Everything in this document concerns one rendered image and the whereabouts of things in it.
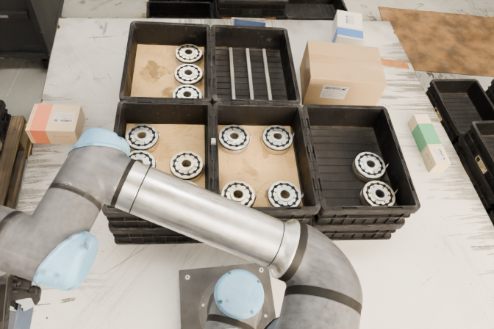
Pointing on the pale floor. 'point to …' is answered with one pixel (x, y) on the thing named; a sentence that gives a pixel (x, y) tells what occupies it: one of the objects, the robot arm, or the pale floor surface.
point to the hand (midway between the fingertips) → (21, 308)
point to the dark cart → (29, 8)
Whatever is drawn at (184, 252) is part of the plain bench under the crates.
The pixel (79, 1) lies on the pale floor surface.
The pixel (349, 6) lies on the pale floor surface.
